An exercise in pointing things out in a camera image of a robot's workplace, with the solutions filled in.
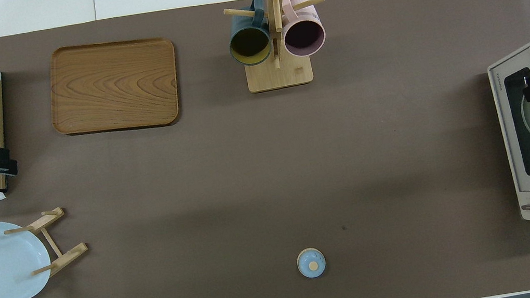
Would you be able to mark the pink mug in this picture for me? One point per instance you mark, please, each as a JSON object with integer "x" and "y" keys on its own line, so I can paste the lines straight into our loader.
{"x": 305, "y": 14}

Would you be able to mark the wooden plate rack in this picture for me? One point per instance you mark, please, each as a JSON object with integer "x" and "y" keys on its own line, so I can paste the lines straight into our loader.
{"x": 68, "y": 254}

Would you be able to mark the blue jar with wooden knob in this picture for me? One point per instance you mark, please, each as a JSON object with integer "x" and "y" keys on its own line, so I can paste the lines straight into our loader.
{"x": 311, "y": 263}

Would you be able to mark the brown table mat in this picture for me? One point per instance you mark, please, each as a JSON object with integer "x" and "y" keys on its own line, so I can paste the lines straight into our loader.
{"x": 200, "y": 206}

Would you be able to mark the wooden mug tree stand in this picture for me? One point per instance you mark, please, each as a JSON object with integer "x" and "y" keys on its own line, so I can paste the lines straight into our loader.
{"x": 280, "y": 75}

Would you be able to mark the wooden serving tray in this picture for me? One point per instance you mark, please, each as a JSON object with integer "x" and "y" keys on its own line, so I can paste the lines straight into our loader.
{"x": 114, "y": 87}

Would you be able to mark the dark teal mug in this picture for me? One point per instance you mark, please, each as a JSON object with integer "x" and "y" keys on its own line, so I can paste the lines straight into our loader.
{"x": 241, "y": 26}

